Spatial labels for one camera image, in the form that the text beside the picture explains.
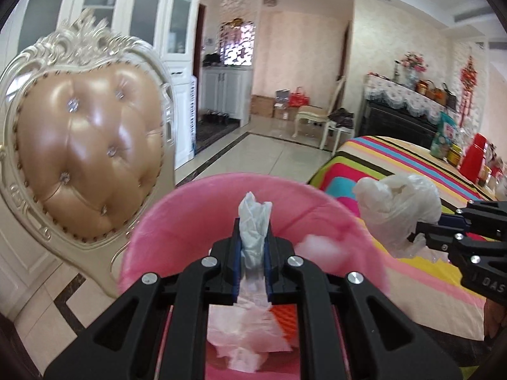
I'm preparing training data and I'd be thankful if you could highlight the white plastic bag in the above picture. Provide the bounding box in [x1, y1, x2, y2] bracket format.
[352, 174, 448, 263]

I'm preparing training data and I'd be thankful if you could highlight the white tissue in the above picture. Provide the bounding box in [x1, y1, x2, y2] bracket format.
[207, 191, 291, 373]

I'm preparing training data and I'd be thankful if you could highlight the orange foam net front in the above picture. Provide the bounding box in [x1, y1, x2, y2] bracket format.
[270, 305, 298, 342]

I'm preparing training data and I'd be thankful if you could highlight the white foam block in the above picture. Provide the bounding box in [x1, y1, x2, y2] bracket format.
[295, 235, 350, 276]

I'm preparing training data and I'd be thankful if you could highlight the pink lined trash bin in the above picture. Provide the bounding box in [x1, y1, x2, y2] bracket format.
[118, 172, 391, 380]

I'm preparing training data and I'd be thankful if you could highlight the person's right hand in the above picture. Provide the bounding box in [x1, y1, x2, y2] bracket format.
[484, 299, 507, 340]

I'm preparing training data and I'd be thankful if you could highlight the white ceramic pitcher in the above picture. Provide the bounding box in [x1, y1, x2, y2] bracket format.
[494, 166, 507, 201]

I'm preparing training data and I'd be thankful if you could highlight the yellow-lid jar right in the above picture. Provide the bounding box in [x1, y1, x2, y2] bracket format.
[477, 165, 491, 187]

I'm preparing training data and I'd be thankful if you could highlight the yellow-lid jar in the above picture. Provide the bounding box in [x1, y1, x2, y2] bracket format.
[477, 165, 491, 187]
[446, 143, 462, 167]

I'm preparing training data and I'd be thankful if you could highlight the red thermos jug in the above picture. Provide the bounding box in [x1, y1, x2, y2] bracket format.
[459, 133, 487, 183]

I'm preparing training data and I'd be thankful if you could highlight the yellow-lid jar left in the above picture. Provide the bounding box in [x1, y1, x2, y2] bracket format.
[446, 143, 462, 167]

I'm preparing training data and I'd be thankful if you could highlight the teal snack bag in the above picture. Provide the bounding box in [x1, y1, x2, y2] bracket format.
[430, 111, 457, 160]

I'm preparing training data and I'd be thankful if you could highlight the black handbag on piano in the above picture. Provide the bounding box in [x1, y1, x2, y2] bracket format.
[443, 82, 457, 111]

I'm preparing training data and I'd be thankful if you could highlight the wicker basket on piano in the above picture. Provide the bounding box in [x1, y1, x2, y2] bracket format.
[416, 80, 443, 102]

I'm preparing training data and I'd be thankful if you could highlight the black piano with lace cover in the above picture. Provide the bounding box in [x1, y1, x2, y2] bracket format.
[356, 74, 458, 149]

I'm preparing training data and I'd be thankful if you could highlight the red chinese knot ornament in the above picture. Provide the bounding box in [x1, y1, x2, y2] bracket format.
[459, 55, 477, 128]

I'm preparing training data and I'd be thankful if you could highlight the flower vase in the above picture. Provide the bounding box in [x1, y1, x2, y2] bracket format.
[401, 52, 427, 90]

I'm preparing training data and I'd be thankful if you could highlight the cream side chair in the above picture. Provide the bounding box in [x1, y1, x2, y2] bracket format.
[292, 76, 346, 149]

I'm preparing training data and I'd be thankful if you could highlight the red gift bag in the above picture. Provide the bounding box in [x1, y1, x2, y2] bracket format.
[288, 86, 309, 107]

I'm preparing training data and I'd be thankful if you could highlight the tufted beige chair left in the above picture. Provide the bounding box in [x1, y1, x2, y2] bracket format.
[1, 9, 176, 297]

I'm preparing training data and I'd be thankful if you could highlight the cardboard box on floor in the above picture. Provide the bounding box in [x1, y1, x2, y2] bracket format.
[250, 95, 275, 118]

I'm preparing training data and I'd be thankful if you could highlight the white low shoe cabinet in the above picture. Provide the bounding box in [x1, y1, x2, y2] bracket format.
[200, 66, 253, 127]

